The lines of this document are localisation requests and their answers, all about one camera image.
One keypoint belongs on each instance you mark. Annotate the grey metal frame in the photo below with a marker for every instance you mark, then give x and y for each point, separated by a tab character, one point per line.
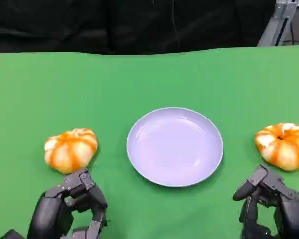
276	22

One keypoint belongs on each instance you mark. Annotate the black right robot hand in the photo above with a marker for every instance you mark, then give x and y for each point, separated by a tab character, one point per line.
291	211

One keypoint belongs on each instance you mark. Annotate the green table cloth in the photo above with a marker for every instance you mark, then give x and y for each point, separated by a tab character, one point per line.
149	82

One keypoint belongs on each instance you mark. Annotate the black backdrop cloth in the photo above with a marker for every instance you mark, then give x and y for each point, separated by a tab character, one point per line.
89	25

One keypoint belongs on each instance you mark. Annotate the lilac plate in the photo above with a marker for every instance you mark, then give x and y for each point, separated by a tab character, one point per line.
174	149

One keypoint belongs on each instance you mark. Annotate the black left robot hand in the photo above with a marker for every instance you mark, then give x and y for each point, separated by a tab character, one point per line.
52	211

